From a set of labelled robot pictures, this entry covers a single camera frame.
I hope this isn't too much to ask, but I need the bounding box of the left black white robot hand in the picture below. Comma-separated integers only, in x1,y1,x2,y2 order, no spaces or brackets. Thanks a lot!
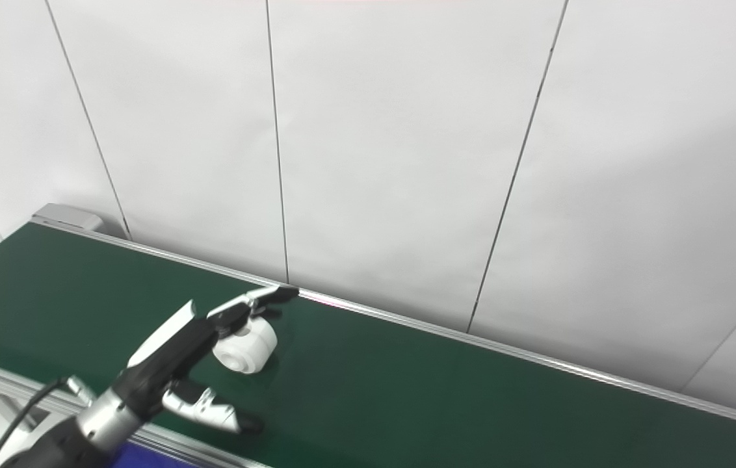
108,285,301,436

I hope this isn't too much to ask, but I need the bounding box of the white cylindrical plastic part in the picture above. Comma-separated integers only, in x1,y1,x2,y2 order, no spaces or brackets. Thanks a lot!
212,315,278,376

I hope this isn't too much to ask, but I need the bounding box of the blue plastic bin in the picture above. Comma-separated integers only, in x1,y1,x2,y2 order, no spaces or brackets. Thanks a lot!
107,441,194,468

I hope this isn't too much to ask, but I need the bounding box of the grey conveyor end housing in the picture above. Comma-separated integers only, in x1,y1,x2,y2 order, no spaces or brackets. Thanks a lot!
31,203,107,234

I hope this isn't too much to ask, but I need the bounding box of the green conveyor belt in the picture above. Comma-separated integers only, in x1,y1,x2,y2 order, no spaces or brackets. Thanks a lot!
0,218,736,468
0,223,736,468

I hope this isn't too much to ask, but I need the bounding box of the silver conveyor leg bracket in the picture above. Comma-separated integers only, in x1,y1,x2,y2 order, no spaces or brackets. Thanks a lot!
0,390,45,431

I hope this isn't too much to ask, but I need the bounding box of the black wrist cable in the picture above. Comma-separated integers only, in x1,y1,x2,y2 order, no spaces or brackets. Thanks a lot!
0,375,97,468

